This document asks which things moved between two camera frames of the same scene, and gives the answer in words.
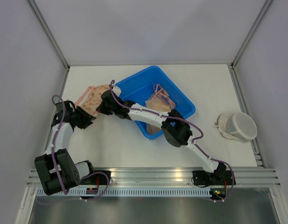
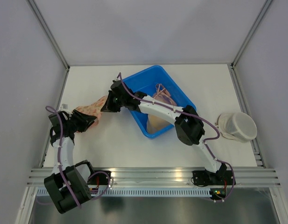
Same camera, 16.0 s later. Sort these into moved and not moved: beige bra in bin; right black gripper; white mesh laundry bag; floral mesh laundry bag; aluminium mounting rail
Moved: right black gripper; floral mesh laundry bag
Not moved: beige bra in bin; aluminium mounting rail; white mesh laundry bag
